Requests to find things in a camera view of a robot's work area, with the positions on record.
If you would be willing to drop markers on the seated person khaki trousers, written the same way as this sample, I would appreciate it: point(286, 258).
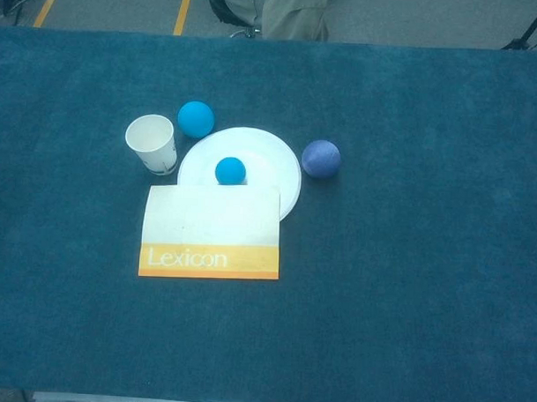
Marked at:
point(297, 17)

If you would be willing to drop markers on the purple blue ball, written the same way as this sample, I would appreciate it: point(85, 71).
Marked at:
point(320, 158)

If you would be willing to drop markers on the teal carpet table cover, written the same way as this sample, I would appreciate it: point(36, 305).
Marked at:
point(380, 280)

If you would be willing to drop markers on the white orange Lexicon book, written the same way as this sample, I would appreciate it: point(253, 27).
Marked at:
point(206, 225)

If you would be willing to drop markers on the white paper cup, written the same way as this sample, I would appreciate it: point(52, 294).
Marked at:
point(149, 137)

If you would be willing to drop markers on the yellow floor tape strip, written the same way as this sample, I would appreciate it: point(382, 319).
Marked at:
point(48, 3)

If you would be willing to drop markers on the large cyan ball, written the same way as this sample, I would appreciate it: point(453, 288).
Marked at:
point(195, 119)

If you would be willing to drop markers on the small cyan ball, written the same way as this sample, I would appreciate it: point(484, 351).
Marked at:
point(230, 170)

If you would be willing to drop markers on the black stool chrome base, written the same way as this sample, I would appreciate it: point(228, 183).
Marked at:
point(218, 7)

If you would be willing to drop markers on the black tripod stand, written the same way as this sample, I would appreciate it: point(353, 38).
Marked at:
point(536, 20)

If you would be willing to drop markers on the white paper plate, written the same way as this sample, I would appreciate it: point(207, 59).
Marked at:
point(261, 152)

